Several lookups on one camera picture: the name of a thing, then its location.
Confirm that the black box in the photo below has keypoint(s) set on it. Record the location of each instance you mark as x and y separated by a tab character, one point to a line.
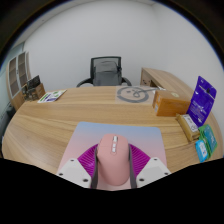
33	82

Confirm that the orange-brown cardboard box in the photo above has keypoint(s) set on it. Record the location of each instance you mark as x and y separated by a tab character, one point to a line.
170	104

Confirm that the pink and blue mouse pad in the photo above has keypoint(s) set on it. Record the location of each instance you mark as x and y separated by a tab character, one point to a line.
86	136

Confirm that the purple package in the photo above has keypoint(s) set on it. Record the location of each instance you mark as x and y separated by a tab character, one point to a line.
201	101

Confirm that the wooden side desk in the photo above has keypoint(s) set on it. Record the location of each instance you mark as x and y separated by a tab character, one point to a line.
166	80

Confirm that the black mesh office chair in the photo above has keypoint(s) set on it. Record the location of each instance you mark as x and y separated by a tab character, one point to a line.
95	60

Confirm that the white sheet with coloured shapes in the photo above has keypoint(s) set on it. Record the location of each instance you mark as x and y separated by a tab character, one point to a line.
51	96

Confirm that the green packet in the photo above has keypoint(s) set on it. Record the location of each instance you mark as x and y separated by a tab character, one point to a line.
209	138

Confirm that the small labelled kraft box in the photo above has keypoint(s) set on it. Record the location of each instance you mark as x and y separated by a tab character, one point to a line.
189	126

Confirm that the grey backpack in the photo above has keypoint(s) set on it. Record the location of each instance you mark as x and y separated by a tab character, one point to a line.
107	73

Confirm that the blue packet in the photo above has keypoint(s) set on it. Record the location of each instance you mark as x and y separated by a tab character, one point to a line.
201	150

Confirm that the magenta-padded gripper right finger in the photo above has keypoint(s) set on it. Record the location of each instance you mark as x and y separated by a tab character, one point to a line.
151	171

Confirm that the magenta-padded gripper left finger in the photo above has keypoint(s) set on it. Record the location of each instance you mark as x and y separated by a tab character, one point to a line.
75	171

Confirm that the wooden shelf unit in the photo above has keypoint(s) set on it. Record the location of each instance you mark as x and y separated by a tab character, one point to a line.
16	76

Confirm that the pink computer mouse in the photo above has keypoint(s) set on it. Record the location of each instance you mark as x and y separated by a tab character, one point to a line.
113	163

